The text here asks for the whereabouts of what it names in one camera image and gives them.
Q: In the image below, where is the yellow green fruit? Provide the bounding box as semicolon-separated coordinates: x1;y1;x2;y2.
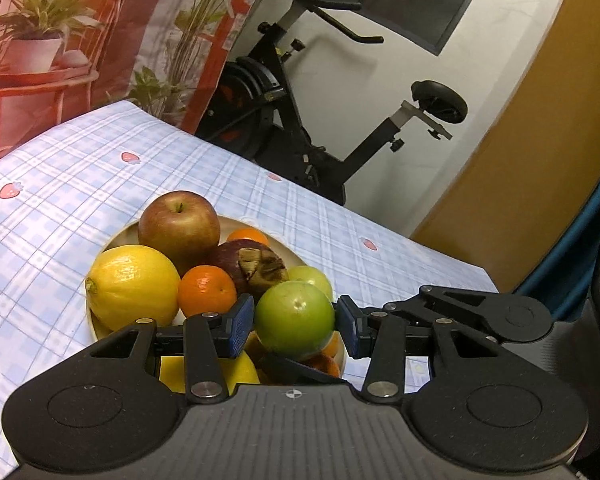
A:
253;281;335;361

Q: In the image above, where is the cream round plate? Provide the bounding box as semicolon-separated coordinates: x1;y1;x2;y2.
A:
86;216;348;375

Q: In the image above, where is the blue plaid tablecloth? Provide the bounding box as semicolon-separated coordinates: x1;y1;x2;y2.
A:
0;103;494;479

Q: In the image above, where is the partly hidden orange fruit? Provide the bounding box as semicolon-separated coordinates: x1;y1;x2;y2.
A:
302;353;341;378

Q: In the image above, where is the dark purple mangosteen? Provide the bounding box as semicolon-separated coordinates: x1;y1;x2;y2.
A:
206;240;289;301

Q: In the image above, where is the green round fruit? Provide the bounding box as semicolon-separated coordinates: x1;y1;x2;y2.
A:
287;266;334;301

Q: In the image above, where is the black exercise bike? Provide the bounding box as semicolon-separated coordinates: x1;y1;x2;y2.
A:
194;0;470;207

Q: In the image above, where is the bright orange mandarin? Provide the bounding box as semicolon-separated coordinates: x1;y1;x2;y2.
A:
178;266;237;318

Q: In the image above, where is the red apple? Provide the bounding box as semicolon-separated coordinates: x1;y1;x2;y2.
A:
137;191;221;276

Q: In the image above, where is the printed room backdrop curtain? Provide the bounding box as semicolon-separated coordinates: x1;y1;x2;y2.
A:
0;0;257;159

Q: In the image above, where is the orange green tangerine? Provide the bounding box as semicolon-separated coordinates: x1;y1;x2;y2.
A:
322;330;340;359

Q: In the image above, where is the yellow lemon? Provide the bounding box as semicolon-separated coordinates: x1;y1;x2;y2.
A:
159;351;260;396
84;245;181;330

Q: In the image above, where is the wooden door panel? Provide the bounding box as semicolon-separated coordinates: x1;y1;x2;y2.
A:
412;0;600;292

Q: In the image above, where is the blue curtain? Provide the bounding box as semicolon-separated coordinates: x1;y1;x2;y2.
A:
514;182;600;321

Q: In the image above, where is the small orange kumquat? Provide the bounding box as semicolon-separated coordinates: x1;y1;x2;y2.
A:
226;228;270;246

